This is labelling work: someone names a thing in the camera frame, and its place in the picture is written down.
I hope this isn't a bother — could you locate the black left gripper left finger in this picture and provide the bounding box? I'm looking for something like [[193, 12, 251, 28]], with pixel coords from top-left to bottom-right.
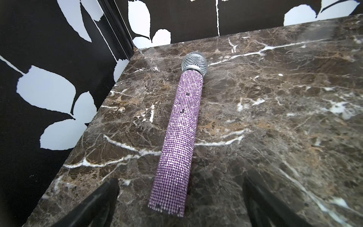
[[53, 178, 120, 227]]

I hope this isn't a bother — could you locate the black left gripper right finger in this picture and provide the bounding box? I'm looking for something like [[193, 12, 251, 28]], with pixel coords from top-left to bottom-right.
[[243, 176, 311, 227]]

